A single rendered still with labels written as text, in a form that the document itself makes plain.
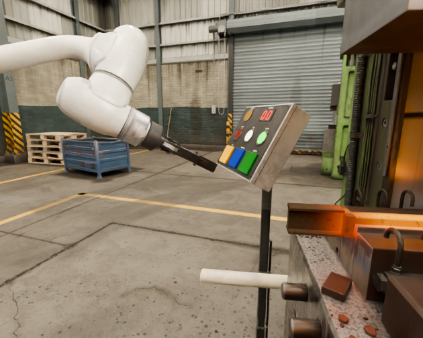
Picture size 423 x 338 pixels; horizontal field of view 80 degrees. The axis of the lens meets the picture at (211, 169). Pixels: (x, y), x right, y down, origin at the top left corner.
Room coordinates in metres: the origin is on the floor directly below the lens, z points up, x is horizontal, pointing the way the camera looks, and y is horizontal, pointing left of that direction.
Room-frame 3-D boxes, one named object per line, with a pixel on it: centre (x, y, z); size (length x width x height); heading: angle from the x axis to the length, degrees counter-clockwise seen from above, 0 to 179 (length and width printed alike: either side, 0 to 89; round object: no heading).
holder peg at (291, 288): (0.37, -0.14, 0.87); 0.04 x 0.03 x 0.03; 82
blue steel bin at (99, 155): (5.28, 2.44, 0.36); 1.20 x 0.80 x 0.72; 59
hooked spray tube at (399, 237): (0.30, -0.23, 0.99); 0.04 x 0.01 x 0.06; 172
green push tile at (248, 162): (0.83, -0.13, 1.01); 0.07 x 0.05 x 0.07; 17
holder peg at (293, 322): (0.30, -0.13, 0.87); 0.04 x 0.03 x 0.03; 82
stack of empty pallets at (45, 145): (6.56, 3.99, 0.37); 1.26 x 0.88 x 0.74; 71
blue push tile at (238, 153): (0.93, -0.10, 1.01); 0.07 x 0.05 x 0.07; 17
